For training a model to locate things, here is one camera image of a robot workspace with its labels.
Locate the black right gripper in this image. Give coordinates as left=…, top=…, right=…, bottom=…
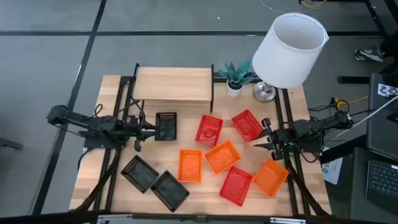
left=253, top=117, right=292, bottom=161

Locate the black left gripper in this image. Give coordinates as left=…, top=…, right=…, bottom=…
left=126, top=110, right=158, bottom=153

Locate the black slotted plastic basket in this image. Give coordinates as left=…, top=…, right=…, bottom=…
left=120, top=154, right=160, bottom=194
left=150, top=170, right=190, bottom=213
left=154, top=111, right=178, bottom=141

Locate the red slotted plastic basket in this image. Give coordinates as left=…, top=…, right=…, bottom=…
left=231, top=109, right=264, bottom=143
left=195, top=114, right=224, bottom=147
left=219, top=166, right=253, bottom=207

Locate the orange slotted plastic basket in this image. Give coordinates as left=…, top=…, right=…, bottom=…
left=204, top=139, right=243, bottom=175
left=177, top=149, right=203, bottom=184
left=252, top=157, right=290, bottom=198

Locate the wooden shelf with black posts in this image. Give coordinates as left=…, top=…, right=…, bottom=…
left=132, top=63, right=215, bottom=113

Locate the green plant in white pot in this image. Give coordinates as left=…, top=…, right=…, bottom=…
left=217, top=59, right=256, bottom=98

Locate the white printed paper sheet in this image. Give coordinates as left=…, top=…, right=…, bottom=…
left=321, top=146, right=344, bottom=186

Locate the white shade silver table lamp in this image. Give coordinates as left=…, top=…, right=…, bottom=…
left=251, top=12, right=330, bottom=103

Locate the black side desk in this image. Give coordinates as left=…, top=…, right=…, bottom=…
left=318, top=73, right=398, bottom=224

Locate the black furniture foot bar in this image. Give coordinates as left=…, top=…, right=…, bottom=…
left=337, top=75, right=371, bottom=85

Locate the black computer case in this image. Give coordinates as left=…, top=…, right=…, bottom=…
left=366, top=73, right=398, bottom=156

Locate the black laptop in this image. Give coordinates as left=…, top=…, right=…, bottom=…
left=365, top=159, right=398, bottom=215

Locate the white printed sticker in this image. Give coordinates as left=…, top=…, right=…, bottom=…
left=377, top=82, right=398, bottom=98

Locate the person's shoe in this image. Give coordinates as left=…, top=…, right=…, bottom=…
left=354, top=45, right=386, bottom=63

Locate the person's leg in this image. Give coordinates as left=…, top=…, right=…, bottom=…
left=379, top=27, right=398, bottom=78

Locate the black aluminium mounting frame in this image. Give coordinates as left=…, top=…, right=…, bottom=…
left=273, top=88, right=332, bottom=217
left=74, top=75, right=137, bottom=212

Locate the yellow floor cable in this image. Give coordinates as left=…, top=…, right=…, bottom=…
left=331, top=95, right=369, bottom=110
left=300, top=0, right=328, bottom=9

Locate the white cable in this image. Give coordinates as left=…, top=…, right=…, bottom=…
left=331, top=95, right=398, bottom=141

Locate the black rig frame bar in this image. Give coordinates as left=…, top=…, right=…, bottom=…
left=0, top=210, right=398, bottom=224

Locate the black table frame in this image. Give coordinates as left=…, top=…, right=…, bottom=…
left=298, top=0, right=398, bottom=40

